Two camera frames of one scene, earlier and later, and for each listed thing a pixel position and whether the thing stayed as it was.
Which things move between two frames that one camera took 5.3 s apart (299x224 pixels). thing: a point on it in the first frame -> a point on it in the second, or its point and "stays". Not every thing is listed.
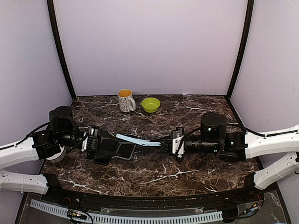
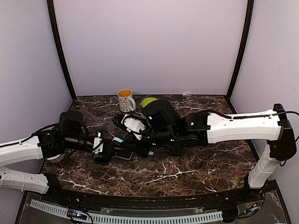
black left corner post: [52, 13] stays
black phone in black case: [103, 161] stays
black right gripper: [175, 133] -> [142, 151]
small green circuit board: [76, 215] stays
